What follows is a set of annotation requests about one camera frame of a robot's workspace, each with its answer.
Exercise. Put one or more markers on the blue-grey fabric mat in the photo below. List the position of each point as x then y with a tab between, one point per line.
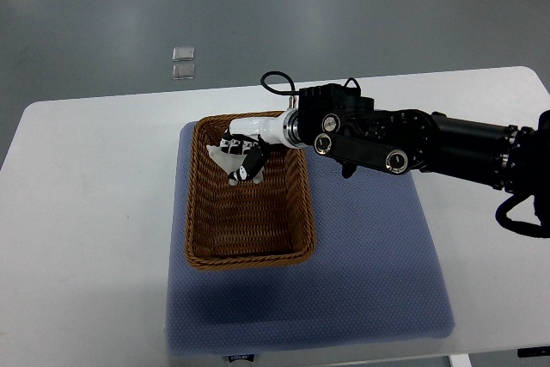
374	275

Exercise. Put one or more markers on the white table leg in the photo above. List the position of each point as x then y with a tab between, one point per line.
460	360

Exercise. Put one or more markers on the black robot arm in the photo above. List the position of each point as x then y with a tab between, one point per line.
338	122

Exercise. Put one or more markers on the white bear figurine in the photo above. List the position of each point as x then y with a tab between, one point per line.
229	163

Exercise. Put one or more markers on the brown wicker basket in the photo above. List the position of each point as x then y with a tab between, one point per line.
248	225

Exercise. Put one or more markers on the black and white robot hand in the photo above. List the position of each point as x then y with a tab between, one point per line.
253	137

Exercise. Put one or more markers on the upper clear floor plate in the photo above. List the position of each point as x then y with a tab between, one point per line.
183	53

